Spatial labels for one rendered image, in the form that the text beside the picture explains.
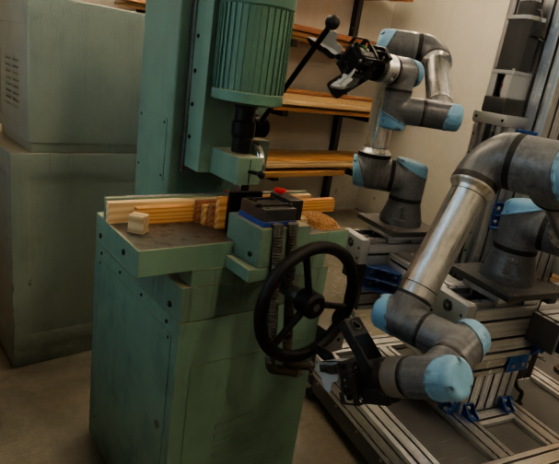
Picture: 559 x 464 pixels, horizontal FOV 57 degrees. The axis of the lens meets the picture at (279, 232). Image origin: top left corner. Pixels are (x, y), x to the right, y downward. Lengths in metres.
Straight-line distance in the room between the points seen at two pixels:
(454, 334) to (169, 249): 0.59
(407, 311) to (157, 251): 0.52
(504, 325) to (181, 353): 0.88
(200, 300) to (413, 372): 0.51
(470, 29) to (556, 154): 3.82
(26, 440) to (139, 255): 1.09
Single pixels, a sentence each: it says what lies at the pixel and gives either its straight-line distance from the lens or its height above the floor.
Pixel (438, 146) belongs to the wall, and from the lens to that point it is 4.87.
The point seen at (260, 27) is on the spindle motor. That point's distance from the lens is 1.21.
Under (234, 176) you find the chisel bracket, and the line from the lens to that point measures 1.28.
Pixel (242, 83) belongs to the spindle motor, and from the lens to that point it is 1.22.
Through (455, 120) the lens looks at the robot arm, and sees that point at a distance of 1.49.
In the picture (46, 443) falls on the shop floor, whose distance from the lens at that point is 2.00.
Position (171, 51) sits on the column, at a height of 1.29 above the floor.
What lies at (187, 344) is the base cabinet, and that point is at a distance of 1.23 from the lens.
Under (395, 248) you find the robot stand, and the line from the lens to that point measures 1.87.
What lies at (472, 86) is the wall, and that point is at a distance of 4.75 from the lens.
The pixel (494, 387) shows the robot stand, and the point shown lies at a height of 0.32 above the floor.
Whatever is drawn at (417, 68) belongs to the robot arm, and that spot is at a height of 1.34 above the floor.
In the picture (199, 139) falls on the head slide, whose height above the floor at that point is 1.09.
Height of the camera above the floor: 1.29
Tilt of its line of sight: 18 degrees down
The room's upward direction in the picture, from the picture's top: 9 degrees clockwise
